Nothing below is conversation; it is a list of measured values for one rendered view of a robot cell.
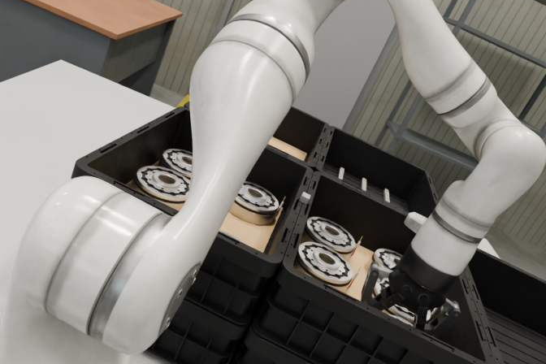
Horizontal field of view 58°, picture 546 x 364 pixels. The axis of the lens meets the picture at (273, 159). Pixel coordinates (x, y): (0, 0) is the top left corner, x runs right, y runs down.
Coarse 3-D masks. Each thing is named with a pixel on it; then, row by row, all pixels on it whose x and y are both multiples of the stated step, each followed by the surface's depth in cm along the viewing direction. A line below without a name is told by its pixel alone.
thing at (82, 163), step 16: (176, 112) 96; (144, 128) 83; (112, 144) 73; (80, 160) 65; (96, 160) 67; (288, 160) 99; (96, 176) 63; (304, 176) 93; (128, 192) 63; (160, 208) 63; (288, 224) 73; (224, 240) 62; (288, 240) 69; (224, 256) 63; (240, 256) 63; (256, 256) 62; (272, 256) 64; (256, 272) 63; (272, 272) 63
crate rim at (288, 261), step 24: (312, 192) 88; (360, 192) 98; (288, 264) 64; (288, 288) 63; (312, 288) 62; (336, 312) 62; (360, 312) 62; (384, 336) 62; (408, 336) 62; (432, 336) 62; (480, 336) 68; (432, 360) 62; (456, 360) 61; (480, 360) 62
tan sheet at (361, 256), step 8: (360, 248) 100; (352, 256) 95; (360, 256) 96; (368, 256) 98; (352, 264) 92; (360, 264) 94; (360, 272) 91; (360, 280) 88; (352, 288) 85; (360, 288) 86; (352, 296) 82; (360, 296) 84
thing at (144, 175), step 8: (144, 168) 85; (152, 168) 86; (160, 168) 88; (136, 176) 82; (144, 176) 83; (176, 176) 87; (144, 184) 80; (152, 184) 81; (184, 184) 86; (152, 192) 80; (160, 192) 81; (168, 192) 81; (176, 192) 82; (184, 192) 84; (176, 200) 81; (184, 200) 82
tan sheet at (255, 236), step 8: (128, 184) 85; (232, 216) 90; (224, 224) 86; (232, 224) 87; (240, 224) 88; (248, 224) 89; (256, 224) 91; (272, 224) 93; (232, 232) 85; (240, 232) 86; (248, 232) 87; (256, 232) 88; (264, 232) 89; (248, 240) 84; (256, 240) 86; (264, 240) 87; (256, 248) 83; (264, 248) 84
